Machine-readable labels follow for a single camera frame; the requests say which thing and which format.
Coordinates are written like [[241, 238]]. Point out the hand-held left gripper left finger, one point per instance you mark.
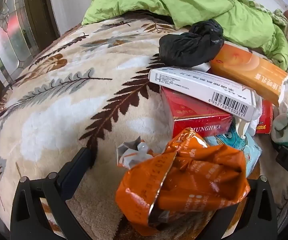
[[80, 161]]

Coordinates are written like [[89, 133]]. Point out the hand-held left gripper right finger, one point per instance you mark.
[[261, 205]]

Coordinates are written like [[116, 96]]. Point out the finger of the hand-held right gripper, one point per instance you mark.
[[277, 148]]

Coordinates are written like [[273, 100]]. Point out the white roll with green rim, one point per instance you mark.
[[281, 130]]

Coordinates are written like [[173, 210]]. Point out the red plastic wrapper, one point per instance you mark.
[[266, 117]]

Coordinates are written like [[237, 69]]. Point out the orange foil snack bag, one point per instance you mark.
[[196, 175]]

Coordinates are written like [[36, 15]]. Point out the long orange carton box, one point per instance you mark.
[[249, 70]]

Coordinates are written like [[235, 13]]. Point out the white medicine box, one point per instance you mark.
[[196, 85]]

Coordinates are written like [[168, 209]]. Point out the light blue tissue packet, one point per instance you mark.
[[246, 150]]

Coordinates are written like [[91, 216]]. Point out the crumpled white grey wrapper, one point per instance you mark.
[[134, 152]]

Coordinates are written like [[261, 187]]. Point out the leaf print blanket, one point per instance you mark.
[[59, 105]]

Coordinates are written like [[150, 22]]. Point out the red cigarette box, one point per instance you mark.
[[191, 115]]

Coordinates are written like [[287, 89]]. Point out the black plastic bag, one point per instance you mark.
[[189, 45]]

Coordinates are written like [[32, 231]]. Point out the stained glass door panel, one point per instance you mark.
[[9, 35]]

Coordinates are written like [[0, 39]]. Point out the green quilt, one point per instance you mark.
[[184, 0]]

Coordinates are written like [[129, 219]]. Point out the brown wooden door frame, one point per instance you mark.
[[41, 10]]

